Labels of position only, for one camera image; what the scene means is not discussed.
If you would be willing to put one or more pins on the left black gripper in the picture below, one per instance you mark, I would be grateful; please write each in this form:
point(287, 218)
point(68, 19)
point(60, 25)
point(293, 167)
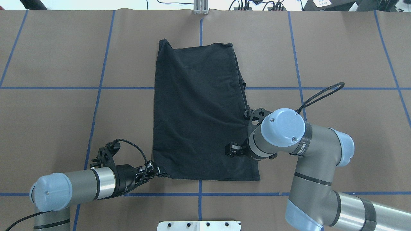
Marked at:
point(124, 176)

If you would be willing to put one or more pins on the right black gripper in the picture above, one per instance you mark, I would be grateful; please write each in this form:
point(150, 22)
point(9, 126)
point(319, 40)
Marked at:
point(233, 148)

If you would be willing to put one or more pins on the black graphic t-shirt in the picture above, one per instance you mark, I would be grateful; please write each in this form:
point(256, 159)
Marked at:
point(199, 106)

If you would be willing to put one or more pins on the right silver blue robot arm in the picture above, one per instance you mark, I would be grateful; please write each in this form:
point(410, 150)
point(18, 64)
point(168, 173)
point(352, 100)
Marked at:
point(312, 203)

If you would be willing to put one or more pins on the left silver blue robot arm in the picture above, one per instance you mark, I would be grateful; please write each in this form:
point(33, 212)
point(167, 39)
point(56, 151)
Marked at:
point(53, 195)

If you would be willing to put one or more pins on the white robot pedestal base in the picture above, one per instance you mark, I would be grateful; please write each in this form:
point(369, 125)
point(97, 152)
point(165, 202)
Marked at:
point(214, 225)

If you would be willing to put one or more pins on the aluminium frame post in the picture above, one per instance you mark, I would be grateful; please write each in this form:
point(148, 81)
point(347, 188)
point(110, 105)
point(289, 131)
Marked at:
point(200, 7)

